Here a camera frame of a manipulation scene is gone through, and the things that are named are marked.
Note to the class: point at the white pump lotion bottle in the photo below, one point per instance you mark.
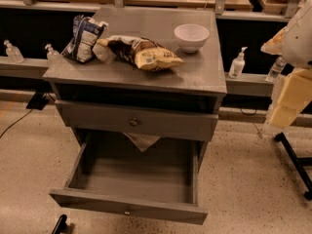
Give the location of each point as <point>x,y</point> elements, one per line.
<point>237,65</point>

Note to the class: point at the blue and white chip bag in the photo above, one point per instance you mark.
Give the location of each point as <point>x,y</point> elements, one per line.
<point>86,31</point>

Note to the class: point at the black power adapter box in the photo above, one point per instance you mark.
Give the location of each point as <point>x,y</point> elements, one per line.
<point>38,101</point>

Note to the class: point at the black handle bottom edge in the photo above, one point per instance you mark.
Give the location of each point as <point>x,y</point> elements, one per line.
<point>60,225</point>

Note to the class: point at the grey wooden drawer cabinet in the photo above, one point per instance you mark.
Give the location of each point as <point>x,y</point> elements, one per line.
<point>138,96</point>

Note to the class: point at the clear pump bottle far left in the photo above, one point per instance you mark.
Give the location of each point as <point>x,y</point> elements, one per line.
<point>13,52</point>

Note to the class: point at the brown and yellow chip bag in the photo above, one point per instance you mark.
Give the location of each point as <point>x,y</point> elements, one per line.
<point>144,53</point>

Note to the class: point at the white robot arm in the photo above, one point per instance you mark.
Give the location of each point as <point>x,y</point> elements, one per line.
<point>294,44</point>

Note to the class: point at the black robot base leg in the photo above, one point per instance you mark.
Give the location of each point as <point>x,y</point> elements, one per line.
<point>300,164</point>

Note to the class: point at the closed grey upper drawer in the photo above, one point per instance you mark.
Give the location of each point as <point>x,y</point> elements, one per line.
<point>137,120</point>

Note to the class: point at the white paper inside cabinet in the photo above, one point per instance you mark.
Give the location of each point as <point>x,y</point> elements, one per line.
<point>142,142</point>

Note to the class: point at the clear plastic water bottle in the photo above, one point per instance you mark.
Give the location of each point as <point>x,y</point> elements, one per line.
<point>276,69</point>

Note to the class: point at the open grey lower drawer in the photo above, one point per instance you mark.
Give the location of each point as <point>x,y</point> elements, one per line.
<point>111,175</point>

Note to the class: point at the white ceramic bowl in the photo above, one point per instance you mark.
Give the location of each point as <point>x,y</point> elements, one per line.
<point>191,37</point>

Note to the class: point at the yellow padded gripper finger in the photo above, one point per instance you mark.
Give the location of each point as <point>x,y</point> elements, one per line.
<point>291,94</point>

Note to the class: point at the clear pump sanitizer bottle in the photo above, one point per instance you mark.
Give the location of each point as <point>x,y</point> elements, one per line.
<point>52,54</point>

